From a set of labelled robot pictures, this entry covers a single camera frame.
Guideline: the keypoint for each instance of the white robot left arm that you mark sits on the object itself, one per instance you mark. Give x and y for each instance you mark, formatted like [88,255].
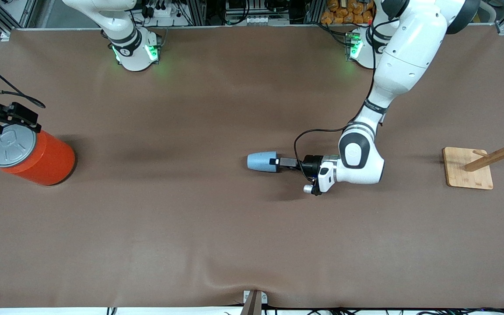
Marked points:
[409,48]

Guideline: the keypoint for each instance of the orange can grey lid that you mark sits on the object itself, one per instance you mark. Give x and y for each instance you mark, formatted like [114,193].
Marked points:
[46,159]

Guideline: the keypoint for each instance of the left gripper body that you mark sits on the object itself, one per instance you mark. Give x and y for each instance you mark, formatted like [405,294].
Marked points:
[309,165]

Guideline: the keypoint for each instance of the blue cup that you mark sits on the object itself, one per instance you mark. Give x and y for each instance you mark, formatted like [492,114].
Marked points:
[258,162]

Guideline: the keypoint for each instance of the brown camera pole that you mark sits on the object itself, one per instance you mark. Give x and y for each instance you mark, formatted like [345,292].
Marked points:
[252,307]

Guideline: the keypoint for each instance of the small metal bracket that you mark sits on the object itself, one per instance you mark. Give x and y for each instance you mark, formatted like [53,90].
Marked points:
[246,297]

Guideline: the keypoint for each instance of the brown table mat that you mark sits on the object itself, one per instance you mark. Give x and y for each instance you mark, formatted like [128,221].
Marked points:
[190,218]

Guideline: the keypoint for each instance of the white power strip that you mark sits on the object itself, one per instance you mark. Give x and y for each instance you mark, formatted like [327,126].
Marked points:
[164,13]

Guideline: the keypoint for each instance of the grey terminal block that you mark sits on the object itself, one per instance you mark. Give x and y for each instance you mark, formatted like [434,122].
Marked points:
[260,20]

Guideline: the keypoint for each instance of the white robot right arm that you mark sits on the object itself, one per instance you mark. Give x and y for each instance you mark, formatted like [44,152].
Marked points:
[129,52]

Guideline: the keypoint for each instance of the wooden cup rack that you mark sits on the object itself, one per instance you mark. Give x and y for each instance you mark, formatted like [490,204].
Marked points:
[466,173]

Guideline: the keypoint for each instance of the pile of orange items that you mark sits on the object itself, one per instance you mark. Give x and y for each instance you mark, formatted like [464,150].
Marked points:
[344,15]

